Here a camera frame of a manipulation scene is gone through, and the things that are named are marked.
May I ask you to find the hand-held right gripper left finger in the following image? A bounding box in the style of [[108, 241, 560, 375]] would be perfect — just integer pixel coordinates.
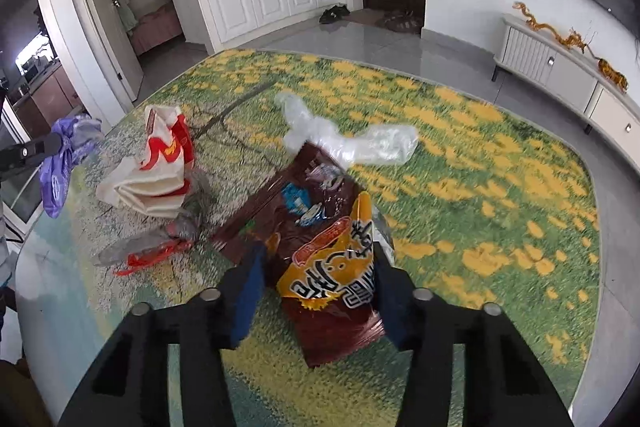
[[57, 243, 266, 427]]

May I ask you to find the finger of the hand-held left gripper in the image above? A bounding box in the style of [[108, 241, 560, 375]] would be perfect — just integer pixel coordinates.
[[0, 132, 63, 172]]

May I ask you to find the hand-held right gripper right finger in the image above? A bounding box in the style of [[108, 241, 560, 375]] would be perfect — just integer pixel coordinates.
[[372, 247, 576, 427]]

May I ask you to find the purple plastic bag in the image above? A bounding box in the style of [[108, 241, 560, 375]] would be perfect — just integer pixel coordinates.
[[40, 117, 103, 220]]

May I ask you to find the brown and yellow snack packet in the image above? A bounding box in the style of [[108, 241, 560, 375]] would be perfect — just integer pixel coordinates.
[[210, 142, 396, 368]]

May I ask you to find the brown wooden cabinet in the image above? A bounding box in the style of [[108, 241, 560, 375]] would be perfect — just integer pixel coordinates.
[[10, 62, 83, 138]]

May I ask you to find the grey and red plastic wrapper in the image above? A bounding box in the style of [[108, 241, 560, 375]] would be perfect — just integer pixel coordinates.
[[92, 172, 211, 278]]

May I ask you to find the white and red paper bag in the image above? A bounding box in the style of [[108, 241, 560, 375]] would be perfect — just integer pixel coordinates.
[[96, 104, 193, 220]]

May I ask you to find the white interior door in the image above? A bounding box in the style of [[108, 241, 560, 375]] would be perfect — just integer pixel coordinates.
[[70, 0, 146, 102]]

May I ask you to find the clear plastic bag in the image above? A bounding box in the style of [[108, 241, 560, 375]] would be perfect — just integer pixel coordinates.
[[274, 92, 419, 168]]

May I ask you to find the pink bed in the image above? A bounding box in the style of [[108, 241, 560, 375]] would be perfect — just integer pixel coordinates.
[[131, 4, 183, 55]]

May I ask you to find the pair of brown shoes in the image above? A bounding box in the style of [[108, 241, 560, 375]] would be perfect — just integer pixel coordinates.
[[376, 10, 416, 32]]

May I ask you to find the white television cabinet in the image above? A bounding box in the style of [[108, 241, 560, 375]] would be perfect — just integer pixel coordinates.
[[492, 13, 640, 172]]

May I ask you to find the grey doormat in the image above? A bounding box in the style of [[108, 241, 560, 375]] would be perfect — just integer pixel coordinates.
[[345, 8, 426, 32]]

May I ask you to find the pair of black shoes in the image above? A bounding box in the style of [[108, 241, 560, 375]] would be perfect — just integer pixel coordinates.
[[319, 4, 351, 25]]

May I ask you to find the golden dragon ornament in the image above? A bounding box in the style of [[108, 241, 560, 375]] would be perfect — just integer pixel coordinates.
[[552, 26, 598, 55], [512, 1, 556, 32]]

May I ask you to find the golden tiger ornament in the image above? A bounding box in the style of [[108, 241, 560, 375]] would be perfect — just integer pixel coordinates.
[[597, 58, 629, 94]]

